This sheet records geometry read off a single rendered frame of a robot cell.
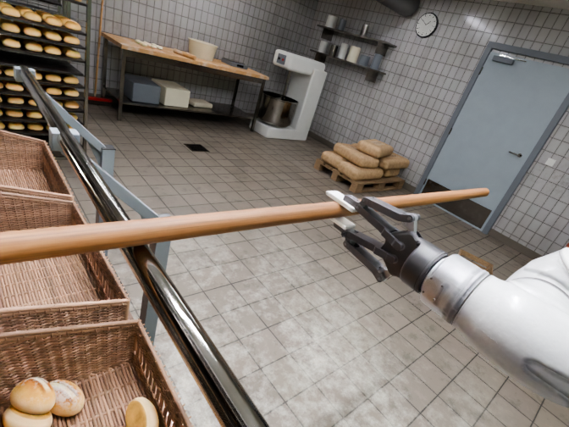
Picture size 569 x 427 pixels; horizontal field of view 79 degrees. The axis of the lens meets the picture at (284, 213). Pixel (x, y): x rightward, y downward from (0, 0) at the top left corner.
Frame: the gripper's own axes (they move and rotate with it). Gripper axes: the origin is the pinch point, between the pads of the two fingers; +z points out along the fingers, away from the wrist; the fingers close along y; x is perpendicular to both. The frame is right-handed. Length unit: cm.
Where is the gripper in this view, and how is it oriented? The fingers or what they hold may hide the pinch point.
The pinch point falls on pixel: (339, 209)
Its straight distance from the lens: 65.1
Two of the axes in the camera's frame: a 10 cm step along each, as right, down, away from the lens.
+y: -2.8, 8.6, 4.2
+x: 7.4, -0.9, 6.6
